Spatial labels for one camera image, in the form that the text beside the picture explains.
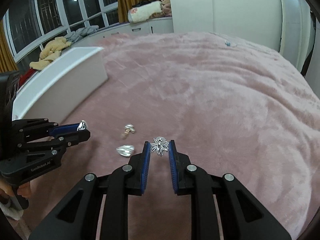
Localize white storage box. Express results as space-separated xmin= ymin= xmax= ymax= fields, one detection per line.
xmin=12 ymin=47 xmax=108 ymax=123

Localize white wardrobe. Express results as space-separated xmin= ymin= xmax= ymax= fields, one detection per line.
xmin=170 ymin=0 xmax=282 ymax=50

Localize small gold pearl earring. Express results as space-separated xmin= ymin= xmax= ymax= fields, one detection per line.
xmin=121 ymin=124 xmax=136 ymax=139

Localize grey clothing pile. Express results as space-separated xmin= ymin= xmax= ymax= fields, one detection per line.
xmin=65 ymin=25 xmax=99 ymax=43

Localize window with white frames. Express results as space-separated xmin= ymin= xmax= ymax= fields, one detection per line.
xmin=4 ymin=0 xmax=119 ymax=62

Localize pink plush bed blanket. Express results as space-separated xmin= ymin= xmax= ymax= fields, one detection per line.
xmin=24 ymin=33 xmax=319 ymax=239

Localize rolled cream floral blanket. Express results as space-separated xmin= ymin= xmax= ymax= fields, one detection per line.
xmin=128 ymin=1 xmax=165 ymax=23

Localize left hand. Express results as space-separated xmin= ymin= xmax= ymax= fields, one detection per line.
xmin=0 ymin=179 xmax=31 ymax=199

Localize yellow plush blanket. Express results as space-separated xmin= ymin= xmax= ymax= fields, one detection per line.
xmin=29 ymin=37 xmax=72 ymax=70

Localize left mustard curtain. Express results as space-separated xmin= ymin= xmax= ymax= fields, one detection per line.
xmin=0 ymin=20 xmax=18 ymax=73

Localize red cloth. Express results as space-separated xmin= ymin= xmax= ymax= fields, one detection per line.
xmin=18 ymin=68 xmax=37 ymax=88

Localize pink clothing pile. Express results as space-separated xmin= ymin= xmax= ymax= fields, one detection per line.
xmin=161 ymin=0 xmax=172 ymax=17

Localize white door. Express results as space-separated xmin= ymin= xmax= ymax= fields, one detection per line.
xmin=280 ymin=0 xmax=315 ymax=71

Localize silver flower brooch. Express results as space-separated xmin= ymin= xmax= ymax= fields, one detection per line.
xmin=150 ymin=137 xmax=169 ymax=157

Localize thin necklace with blue pendant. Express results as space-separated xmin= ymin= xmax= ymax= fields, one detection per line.
xmin=216 ymin=33 xmax=238 ymax=48

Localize silver baroque earring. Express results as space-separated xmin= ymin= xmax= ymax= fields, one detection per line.
xmin=116 ymin=145 xmax=135 ymax=158
xmin=76 ymin=120 xmax=87 ymax=131

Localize white window bench cabinets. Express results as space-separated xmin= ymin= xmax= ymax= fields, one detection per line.
xmin=72 ymin=17 xmax=174 ymax=47

